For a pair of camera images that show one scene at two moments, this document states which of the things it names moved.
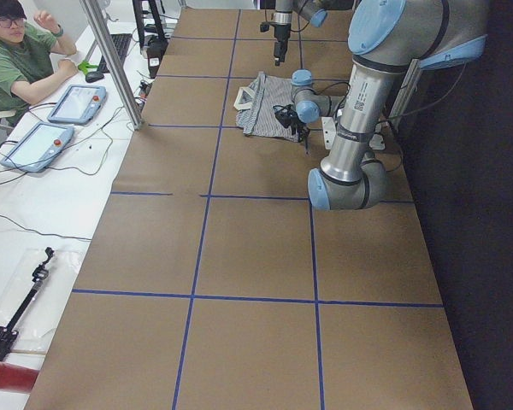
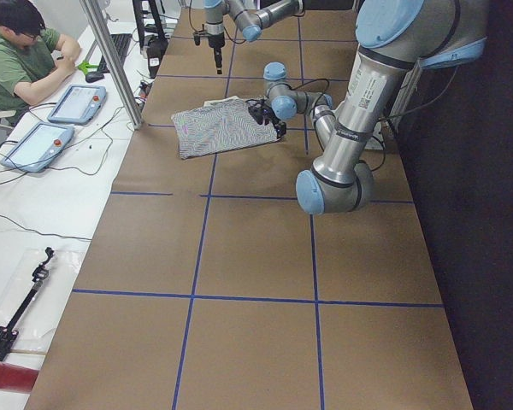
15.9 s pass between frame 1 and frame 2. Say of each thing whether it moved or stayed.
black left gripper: moved
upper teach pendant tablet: stayed
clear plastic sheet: stayed
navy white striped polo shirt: moved
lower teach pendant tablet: stayed
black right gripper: moved
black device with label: stayed
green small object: stayed
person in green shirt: stayed
